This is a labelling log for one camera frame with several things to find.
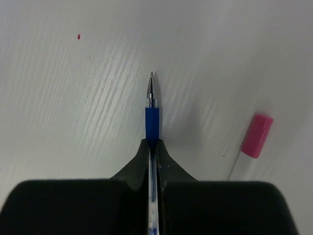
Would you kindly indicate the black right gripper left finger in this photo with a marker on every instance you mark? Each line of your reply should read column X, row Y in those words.
column 113, row 206

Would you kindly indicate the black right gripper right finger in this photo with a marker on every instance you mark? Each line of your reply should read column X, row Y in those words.
column 191, row 207

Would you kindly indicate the blue ballpoint pen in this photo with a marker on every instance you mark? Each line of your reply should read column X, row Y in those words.
column 152, row 136

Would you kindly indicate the pink marker cap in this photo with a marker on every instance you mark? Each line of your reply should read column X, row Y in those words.
column 256, row 135

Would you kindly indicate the white acrylic marker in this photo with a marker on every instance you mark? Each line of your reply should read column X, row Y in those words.
column 234, row 171

